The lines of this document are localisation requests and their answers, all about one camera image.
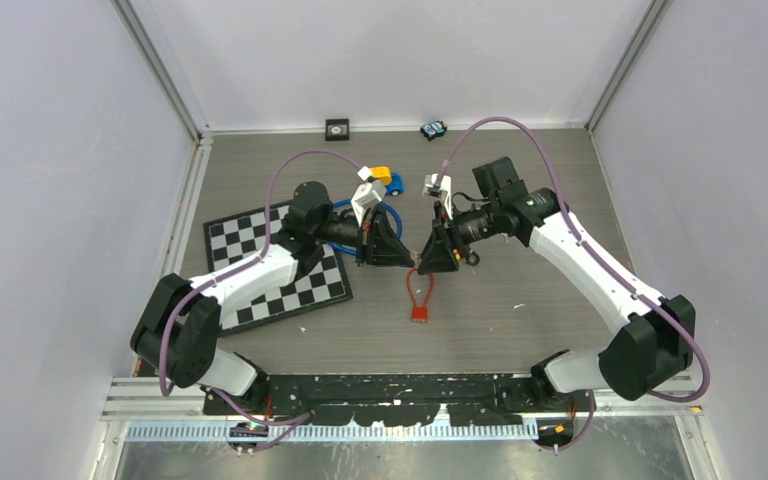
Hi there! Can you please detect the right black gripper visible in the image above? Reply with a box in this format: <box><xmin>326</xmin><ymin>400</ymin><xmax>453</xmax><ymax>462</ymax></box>
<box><xmin>418</xmin><ymin>200</ymin><xmax>500</xmax><ymax>276</ymax></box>

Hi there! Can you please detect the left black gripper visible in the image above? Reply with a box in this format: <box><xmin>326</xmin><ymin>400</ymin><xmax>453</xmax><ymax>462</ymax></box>
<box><xmin>313</xmin><ymin>204</ymin><xmax>415</xmax><ymax>268</ymax></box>

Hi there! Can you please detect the red cable seal tag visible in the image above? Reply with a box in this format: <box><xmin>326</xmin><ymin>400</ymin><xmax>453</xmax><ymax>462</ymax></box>
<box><xmin>405</xmin><ymin>267</ymin><xmax>436</xmax><ymax>323</ymax></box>

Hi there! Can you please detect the yellow black padlock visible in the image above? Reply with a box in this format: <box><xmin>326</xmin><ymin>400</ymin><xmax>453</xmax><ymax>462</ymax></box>
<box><xmin>452</xmin><ymin>248</ymin><xmax>481</xmax><ymax>267</ymax></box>

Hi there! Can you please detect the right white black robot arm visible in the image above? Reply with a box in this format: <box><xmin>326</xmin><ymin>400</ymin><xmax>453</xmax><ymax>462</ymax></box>
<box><xmin>418</xmin><ymin>157</ymin><xmax>696</xmax><ymax>411</ymax></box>

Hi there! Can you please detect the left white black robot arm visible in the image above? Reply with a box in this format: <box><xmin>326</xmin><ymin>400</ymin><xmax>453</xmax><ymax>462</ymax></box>
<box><xmin>130</xmin><ymin>181</ymin><xmax>415</xmax><ymax>414</ymax></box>

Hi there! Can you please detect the blue yellow toy car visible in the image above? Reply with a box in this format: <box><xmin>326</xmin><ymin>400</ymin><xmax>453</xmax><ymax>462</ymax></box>
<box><xmin>370</xmin><ymin>166</ymin><xmax>405</xmax><ymax>196</ymax></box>

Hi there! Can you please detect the black blue owl toy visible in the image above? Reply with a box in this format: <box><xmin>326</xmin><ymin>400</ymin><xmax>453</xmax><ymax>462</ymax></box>
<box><xmin>419</xmin><ymin>120</ymin><xmax>448</xmax><ymax>141</ymax></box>

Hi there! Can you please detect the small black square box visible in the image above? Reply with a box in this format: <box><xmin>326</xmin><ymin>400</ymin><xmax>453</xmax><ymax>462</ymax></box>
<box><xmin>324</xmin><ymin>118</ymin><xmax>350</xmax><ymax>142</ymax></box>

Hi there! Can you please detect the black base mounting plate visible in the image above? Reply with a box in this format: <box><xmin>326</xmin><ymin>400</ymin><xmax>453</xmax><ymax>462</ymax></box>
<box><xmin>203</xmin><ymin>372</ymin><xmax>597</xmax><ymax>429</ymax></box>

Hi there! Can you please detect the black white chessboard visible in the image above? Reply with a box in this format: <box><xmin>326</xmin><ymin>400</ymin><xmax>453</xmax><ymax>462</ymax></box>
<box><xmin>203</xmin><ymin>209</ymin><xmax>353</xmax><ymax>336</ymax></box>

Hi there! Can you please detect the blue ring hoop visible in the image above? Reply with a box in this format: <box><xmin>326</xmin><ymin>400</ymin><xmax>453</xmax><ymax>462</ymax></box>
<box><xmin>328</xmin><ymin>198</ymin><xmax>404</xmax><ymax>257</ymax></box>

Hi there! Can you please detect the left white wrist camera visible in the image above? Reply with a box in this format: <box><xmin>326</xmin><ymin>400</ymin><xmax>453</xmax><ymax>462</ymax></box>
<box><xmin>350</xmin><ymin>180</ymin><xmax>386</xmax><ymax>227</ymax></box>

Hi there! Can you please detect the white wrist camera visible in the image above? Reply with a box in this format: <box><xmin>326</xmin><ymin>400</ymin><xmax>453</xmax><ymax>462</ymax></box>
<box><xmin>350</xmin><ymin>180</ymin><xmax>386</xmax><ymax>227</ymax></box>
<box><xmin>422</xmin><ymin>174</ymin><xmax>453</xmax><ymax>219</ymax></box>

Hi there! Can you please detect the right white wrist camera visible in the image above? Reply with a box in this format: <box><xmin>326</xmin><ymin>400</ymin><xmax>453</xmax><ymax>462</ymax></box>
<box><xmin>422</xmin><ymin>174</ymin><xmax>453</xmax><ymax>219</ymax></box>

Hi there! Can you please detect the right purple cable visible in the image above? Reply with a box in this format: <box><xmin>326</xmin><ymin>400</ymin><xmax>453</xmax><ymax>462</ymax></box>
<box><xmin>436</xmin><ymin>117</ymin><xmax>712</xmax><ymax>454</ymax></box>

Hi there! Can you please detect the purple cable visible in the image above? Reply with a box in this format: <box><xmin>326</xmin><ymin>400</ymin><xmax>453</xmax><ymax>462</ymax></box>
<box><xmin>157</xmin><ymin>149</ymin><xmax>375</xmax><ymax>453</ymax></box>
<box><xmin>436</xmin><ymin>117</ymin><xmax>712</xmax><ymax>454</ymax></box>

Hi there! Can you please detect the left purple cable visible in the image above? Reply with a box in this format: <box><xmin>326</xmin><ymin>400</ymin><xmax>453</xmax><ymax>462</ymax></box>
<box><xmin>157</xmin><ymin>149</ymin><xmax>375</xmax><ymax>453</ymax></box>

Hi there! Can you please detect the perforated metal rail strip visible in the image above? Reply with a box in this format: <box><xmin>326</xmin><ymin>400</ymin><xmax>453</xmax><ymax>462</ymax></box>
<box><xmin>124</xmin><ymin>419</ymin><xmax>539</xmax><ymax>443</ymax></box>

